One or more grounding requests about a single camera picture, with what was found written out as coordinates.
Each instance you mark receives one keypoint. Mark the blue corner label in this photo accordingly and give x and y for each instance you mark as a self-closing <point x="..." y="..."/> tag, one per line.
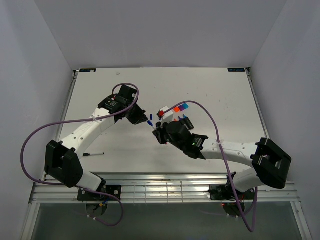
<point x="236" y="70"/>
<point x="87" y="70"/>

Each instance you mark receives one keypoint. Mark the left blue corner label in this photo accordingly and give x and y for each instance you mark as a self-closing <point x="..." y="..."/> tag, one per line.
<point x="87" y="70"/>

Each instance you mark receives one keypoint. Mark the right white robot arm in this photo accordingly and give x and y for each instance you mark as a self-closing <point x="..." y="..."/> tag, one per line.
<point x="268" y="164"/>

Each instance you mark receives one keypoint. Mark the aluminium frame rail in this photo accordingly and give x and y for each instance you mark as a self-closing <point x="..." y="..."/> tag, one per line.
<point x="141" y="189"/>

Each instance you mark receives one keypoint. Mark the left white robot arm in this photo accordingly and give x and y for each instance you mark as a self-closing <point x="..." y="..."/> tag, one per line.
<point x="62" y="159"/>

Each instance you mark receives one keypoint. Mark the blue thin pen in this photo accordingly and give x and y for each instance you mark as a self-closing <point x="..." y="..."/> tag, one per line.
<point x="151" y="124"/>

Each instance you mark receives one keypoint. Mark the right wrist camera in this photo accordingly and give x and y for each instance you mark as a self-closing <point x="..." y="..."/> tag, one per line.
<point x="165" y="115"/>

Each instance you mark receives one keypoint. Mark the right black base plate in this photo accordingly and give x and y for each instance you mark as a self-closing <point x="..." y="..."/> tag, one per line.
<point x="225" y="192"/>

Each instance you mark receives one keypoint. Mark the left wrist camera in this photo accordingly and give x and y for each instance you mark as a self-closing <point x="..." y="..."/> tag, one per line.
<point x="126" y="95"/>

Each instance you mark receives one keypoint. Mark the right blue corner label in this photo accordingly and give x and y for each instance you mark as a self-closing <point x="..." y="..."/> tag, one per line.
<point x="236" y="70"/>

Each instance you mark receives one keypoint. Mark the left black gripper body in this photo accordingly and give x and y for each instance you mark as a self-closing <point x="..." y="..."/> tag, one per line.
<point x="135" y="114"/>

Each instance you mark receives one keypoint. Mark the black thin pen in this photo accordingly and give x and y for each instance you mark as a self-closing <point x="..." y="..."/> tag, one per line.
<point x="93" y="154"/>

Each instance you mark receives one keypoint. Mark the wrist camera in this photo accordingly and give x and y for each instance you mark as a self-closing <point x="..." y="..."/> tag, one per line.
<point x="126" y="95"/>
<point x="165" y="115"/>

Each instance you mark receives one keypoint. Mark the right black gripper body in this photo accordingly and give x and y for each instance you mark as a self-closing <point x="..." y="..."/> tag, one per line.
<point x="165" y="137"/>

